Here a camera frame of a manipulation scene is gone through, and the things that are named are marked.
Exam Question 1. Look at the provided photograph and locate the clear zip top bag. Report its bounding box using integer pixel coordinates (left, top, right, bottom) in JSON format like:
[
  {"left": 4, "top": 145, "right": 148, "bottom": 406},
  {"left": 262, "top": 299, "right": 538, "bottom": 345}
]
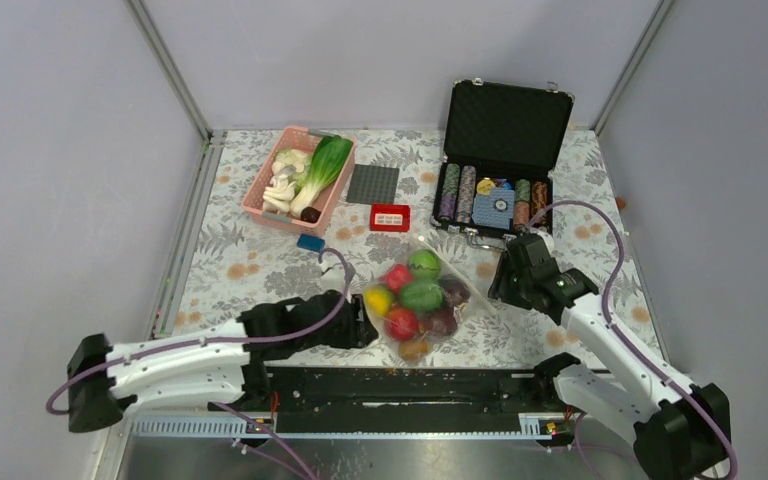
[{"left": 361, "top": 235, "right": 497, "bottom": 367}]

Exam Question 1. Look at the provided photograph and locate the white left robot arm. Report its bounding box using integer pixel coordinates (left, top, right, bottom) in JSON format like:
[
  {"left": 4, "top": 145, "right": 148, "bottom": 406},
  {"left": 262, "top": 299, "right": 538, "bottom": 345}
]
[{"left": 63, "top": 290, "right": 379, "bottom": 433}]

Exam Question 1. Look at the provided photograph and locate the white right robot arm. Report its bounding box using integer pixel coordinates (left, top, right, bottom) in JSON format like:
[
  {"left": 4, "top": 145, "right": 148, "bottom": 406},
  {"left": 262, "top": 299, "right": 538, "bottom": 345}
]
[{"left": 488, "top": 234, "right": 733, "bottom": 479}]

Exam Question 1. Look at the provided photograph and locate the yellow lemon toy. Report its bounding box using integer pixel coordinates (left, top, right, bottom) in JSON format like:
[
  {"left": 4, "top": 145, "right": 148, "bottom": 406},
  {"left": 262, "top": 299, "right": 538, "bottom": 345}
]
[{"left": 363, "top": 285, "right": 395, "bottom": 317}]

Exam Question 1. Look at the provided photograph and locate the red apple toy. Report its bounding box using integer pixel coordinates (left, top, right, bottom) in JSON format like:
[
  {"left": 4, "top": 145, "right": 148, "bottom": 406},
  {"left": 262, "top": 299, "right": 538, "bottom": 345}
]
[{"left": 384, "top": 307, "right": 419, "bottom": 342}]

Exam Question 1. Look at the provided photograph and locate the blue playing card deck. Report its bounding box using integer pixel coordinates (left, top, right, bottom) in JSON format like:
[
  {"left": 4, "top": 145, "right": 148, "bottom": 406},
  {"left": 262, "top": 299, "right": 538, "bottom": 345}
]
[{"left": 472, "top": 188, "right": 515, "bottom": 230}]

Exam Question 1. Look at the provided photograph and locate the dark purple plum toy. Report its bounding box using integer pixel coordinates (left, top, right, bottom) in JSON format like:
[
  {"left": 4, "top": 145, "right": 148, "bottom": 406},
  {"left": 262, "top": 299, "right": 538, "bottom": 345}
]
[{"left": 438, "top": 274, "right": 472, "bottom": 308}]

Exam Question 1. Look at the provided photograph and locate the blue lego brick near basket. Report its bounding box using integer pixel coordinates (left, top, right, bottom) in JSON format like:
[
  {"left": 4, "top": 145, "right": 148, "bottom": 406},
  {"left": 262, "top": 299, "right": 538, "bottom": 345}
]
[{"left": 296, "top": 234, "right": 325, "bottom": 253}]

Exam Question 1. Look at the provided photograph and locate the green watermelon toy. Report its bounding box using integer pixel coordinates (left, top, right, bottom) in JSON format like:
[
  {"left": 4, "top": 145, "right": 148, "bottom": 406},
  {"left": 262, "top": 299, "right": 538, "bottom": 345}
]
[{"left": 406, "top": 249, "right": 442, "bottom": 280}]

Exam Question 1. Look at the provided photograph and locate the black poker chip case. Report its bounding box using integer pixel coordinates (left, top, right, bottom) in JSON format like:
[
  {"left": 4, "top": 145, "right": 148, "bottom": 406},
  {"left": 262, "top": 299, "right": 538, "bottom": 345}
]
[{"left": 431, "top": 79, "right": 575, "bottom": 239}]

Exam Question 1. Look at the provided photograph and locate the red lego brick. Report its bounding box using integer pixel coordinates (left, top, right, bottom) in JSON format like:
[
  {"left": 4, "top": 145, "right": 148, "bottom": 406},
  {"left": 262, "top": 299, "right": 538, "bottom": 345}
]
[{"left": 369, "top": 203, "right": 411, "bottom": 233}]

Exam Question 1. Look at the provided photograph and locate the dark eggplant toy in basket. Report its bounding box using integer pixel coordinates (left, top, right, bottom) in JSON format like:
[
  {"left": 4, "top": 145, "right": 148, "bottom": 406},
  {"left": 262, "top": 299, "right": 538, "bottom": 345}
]
[{"left": 299, "top": 206, "right": 321, "bottom": 224}]

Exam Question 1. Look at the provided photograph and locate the dark grey lego baseplate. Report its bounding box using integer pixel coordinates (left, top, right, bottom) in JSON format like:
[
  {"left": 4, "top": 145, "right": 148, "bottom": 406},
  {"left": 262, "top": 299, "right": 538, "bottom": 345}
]
[{"left": 346, "top": 165, "right": 400, "bottom": 205}]

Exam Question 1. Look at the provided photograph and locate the pink plastic basket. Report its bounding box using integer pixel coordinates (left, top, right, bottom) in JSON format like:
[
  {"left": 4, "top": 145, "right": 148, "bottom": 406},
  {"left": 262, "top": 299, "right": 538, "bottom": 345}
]
[{"left": 241, "top": 126, "right": 356, "bottom": 237}]

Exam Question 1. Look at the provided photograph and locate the white mushroom toy cluster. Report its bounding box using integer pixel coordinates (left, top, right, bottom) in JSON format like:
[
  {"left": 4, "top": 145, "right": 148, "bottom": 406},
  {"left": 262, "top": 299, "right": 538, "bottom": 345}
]
[{"left": 262, "top": 149, "right": 312, "bottom": 214}]

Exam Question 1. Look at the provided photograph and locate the green bok choy toy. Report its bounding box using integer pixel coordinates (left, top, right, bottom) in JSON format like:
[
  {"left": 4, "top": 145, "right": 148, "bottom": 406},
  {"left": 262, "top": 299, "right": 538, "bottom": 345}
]
[{"left": 290, "top": 135, "right": 354, "bottom": 218}]

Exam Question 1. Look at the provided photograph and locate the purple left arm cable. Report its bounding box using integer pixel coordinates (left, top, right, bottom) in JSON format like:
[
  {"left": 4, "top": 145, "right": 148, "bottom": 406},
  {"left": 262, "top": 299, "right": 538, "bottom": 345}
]
[{"left": 44, "top": 247, "right": 357, "bottom": 417}]

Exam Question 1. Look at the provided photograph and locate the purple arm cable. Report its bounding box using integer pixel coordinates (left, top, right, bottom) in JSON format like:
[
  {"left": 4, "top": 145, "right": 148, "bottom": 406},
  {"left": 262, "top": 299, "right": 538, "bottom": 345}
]
[
  {"left": 526, "top": 200, "right": 740, "bottom": 480},
  {"left": 44, "top": 247, "right": 357, "bottom": 417}
]

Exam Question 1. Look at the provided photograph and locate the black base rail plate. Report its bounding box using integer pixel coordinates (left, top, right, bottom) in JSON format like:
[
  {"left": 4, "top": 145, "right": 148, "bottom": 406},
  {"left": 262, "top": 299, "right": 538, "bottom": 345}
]
[{"left": 229, "top": 366, "right": 568, "bottom": 436}]

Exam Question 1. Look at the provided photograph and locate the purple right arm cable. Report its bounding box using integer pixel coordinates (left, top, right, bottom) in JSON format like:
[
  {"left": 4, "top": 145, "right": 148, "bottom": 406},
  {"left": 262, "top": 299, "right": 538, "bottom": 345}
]
[{"left": 526, "top": 200, "right": 740, "bottom": 480}]

